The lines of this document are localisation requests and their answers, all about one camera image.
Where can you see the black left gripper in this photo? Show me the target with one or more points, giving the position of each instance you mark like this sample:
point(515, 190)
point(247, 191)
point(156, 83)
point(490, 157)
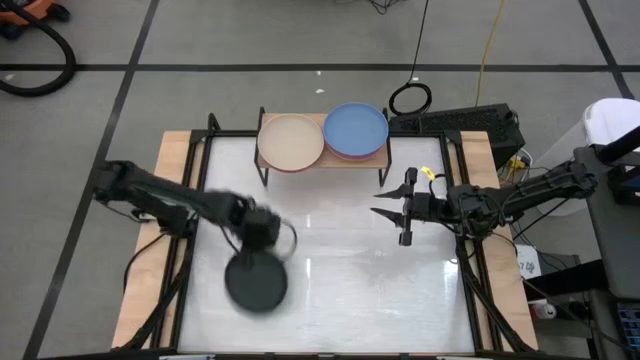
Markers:
point(260, 227)

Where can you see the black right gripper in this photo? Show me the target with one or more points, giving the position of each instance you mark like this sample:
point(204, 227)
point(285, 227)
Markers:
point(422, 207)

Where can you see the black plate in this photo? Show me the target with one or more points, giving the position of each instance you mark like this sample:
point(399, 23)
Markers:
point(256, 285)

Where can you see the magenta plate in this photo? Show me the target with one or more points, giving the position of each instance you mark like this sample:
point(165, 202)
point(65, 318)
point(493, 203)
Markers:
point(332, 150)

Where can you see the blue plate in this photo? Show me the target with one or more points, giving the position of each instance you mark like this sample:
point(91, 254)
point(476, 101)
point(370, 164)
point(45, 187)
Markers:
point(356, 127)

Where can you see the red plate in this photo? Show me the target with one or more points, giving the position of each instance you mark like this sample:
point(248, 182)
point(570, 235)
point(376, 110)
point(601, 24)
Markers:
point(287, 171)

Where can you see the beige plate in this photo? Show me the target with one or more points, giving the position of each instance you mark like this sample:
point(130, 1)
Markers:
point(290, 141)

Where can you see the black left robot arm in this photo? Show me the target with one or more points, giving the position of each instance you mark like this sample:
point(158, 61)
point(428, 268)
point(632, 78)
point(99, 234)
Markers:
point(165, 197)

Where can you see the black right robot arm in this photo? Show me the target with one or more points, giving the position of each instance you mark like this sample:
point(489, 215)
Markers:
point(530, 192)

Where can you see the wooden shelf with black legs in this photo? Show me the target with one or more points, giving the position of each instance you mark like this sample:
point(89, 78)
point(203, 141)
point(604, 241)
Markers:
point(350, 163)

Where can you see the yellow tag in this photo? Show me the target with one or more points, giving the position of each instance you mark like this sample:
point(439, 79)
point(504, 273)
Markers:
point(427, 172)

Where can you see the white table mat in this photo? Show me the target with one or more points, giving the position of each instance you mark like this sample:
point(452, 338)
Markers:
point(350, 280)

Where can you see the black computer case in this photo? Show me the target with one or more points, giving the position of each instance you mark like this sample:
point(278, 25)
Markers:
point(465, 122)

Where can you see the yellow plug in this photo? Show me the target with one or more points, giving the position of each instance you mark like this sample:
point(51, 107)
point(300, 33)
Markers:
point(517, 163)

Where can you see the white paper sheet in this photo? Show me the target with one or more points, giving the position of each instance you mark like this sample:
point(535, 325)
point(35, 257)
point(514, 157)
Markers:
point(527, 260)

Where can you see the white bottle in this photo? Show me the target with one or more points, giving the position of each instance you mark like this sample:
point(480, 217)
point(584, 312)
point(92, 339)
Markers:
point(545, 311)

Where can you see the grey desk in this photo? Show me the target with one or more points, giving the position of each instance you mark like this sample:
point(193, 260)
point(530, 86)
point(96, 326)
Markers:
point(610, 250)

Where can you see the white bin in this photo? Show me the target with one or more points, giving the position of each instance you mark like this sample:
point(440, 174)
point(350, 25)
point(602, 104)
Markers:
point(612, 120)

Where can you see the keyboard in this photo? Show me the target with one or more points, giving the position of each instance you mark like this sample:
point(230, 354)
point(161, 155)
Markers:
point(631, 330)

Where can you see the red vacuum cleaner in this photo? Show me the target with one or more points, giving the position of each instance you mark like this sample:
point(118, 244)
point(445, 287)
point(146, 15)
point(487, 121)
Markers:
point(30, 7)

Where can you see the black metal table frame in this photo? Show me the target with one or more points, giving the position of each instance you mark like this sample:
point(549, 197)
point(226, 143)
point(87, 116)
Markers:
point(230, 133)

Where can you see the dark desk clamp mount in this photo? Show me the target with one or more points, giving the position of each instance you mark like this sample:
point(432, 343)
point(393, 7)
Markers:
point(625, 187)

